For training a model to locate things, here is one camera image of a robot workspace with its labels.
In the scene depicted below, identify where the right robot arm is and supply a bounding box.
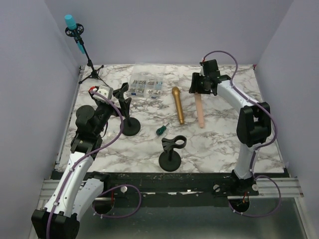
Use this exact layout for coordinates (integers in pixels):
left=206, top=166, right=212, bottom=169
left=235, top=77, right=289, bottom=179
left=189, top=73, right=271, bottom=195

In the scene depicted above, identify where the black tripod mic stand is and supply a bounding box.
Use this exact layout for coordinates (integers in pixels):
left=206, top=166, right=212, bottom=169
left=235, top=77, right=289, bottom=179
left=65, top=22, right=111, bottom=89

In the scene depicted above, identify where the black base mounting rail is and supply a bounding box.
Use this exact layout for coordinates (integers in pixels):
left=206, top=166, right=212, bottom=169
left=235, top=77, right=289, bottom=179
left=51, top=169, right=277, bottom=209

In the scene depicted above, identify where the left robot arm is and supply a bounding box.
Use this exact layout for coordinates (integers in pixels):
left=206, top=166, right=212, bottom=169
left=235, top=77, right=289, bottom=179
left=31, top=83, right=131, bottom=239

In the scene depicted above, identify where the blue microphone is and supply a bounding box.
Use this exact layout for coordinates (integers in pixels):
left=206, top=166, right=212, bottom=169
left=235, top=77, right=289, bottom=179
left=64, top=14, right=85, bottom=54

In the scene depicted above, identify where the green handle screwdriver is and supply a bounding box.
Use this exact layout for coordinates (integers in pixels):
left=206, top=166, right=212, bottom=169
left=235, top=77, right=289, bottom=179
left=156, top=123, right=171, bottom=136

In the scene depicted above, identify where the clear screw organizer box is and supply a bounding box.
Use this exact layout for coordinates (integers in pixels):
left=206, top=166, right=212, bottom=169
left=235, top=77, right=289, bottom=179
left=128, top=64, right=165, bottom=99

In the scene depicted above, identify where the black round-base mic stand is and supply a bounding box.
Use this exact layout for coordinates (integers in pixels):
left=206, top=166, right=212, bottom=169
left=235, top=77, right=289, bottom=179
left=159, top=135, right=187, bottom=172

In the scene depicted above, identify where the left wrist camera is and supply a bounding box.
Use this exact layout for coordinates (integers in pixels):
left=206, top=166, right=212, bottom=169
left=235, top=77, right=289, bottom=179
left=94, top=85, right=114, bottom=101

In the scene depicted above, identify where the gold microphone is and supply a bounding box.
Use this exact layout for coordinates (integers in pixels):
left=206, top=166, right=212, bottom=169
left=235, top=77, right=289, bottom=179
left=172, top=87, right=184, bottom=125

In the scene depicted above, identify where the pink microphone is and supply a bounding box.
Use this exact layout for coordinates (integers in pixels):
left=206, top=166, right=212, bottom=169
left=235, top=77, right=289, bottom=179
left=194, top=93, right=204, bottom=128

